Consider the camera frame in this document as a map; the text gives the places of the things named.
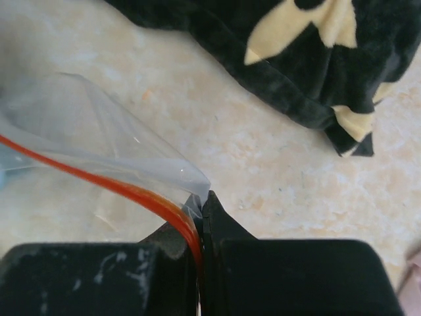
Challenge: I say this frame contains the light blue plastic basket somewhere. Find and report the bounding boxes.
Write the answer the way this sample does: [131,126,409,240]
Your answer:
[0,144,33,188]

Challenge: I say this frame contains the black floral pillow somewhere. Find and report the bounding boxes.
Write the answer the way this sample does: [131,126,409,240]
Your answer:
[111,1,420,157]

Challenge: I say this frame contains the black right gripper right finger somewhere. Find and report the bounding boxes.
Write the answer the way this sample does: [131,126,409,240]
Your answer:
[202,192,403,315]

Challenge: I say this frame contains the clear zip top bag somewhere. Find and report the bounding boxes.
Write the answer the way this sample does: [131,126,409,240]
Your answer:
[1,73,211,265]

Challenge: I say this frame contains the pink cloth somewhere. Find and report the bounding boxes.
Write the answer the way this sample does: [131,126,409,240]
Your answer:
[397,244,421,316]

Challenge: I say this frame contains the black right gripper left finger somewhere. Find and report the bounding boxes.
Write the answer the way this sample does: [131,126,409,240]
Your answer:
[1,224,198,315]

